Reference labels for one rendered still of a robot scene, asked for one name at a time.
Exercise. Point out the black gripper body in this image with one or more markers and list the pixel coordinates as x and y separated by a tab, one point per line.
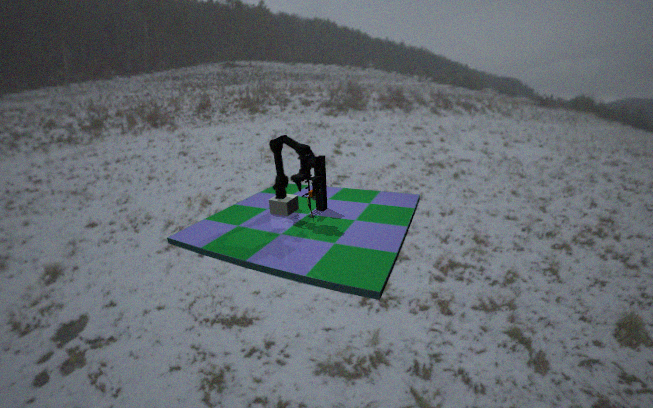
314	179

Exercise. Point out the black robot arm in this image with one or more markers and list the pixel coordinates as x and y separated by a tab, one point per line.
302	151

